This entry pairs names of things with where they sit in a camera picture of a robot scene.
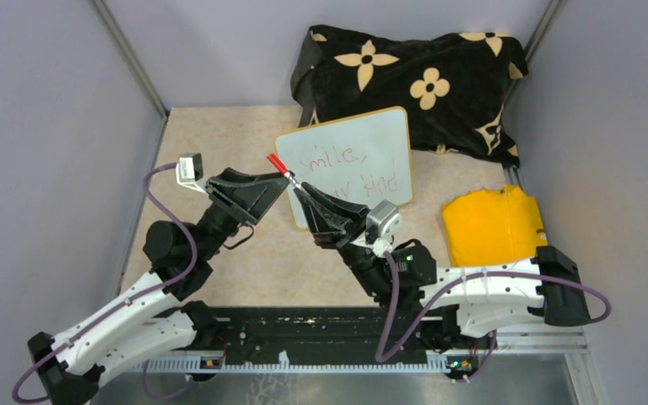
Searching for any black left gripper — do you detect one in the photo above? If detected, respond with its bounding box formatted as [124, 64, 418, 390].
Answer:
[194, 166, 294, 260]

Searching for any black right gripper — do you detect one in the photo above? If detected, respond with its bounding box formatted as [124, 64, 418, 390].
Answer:
[297, 182, 394, 297]

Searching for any red marker cap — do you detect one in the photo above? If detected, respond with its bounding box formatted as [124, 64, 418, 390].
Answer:
[267, 154, 288, 176]

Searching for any yellow framed whiteboard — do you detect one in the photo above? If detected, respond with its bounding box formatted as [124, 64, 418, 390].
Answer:
[274, 106, 413, 208]

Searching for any white red capped marker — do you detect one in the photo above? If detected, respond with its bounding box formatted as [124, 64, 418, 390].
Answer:
[283, 170, 302, 190]

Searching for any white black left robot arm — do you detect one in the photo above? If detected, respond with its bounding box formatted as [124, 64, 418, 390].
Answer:
[28, 156, 293, 404]

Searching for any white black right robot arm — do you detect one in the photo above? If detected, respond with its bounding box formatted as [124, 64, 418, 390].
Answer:
[294, 182, 593, 348]

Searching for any yellow cloth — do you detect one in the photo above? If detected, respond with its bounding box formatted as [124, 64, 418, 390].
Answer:
[441, 185, 548, 267]

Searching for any black floral pillow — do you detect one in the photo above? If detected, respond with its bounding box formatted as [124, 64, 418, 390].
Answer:
[290, 24, 528, 167]

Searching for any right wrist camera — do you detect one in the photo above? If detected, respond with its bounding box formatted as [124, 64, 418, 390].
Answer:
[354, 200, 402, 255]

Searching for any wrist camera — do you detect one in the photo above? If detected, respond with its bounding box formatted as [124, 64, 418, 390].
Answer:
[354, 200, 402, 255]
[175, 153, 207, 193]

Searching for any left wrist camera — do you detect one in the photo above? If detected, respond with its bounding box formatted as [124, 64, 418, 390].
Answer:
[175, 153, 207, 193]

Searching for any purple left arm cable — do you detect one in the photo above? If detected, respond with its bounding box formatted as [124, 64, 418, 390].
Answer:
[10, 162, 199, 405]

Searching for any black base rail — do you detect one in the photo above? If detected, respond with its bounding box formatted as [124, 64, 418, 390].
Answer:
[144, 304, 499, 381]

